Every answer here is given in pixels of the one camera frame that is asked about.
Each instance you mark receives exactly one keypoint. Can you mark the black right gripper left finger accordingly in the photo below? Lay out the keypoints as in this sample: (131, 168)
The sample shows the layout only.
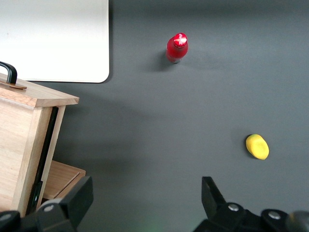
(77, 198)

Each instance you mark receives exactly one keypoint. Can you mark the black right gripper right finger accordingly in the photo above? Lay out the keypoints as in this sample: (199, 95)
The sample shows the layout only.
(213, 200)

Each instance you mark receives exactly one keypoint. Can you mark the light wooden drawer box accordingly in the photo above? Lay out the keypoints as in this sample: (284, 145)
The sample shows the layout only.
(17, 135)

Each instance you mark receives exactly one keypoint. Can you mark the wooden drawer front with groove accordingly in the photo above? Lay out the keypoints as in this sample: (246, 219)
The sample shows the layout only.
(64, 180)

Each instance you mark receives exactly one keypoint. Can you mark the yellow lemon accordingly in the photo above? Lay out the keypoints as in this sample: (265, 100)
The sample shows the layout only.
(257, 147)

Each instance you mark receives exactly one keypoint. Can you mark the red bottle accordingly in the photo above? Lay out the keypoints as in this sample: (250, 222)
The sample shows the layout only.
(177, 49)

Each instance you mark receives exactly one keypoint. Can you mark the white rounded tray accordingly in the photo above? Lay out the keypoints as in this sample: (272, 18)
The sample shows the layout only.
(53, 38)

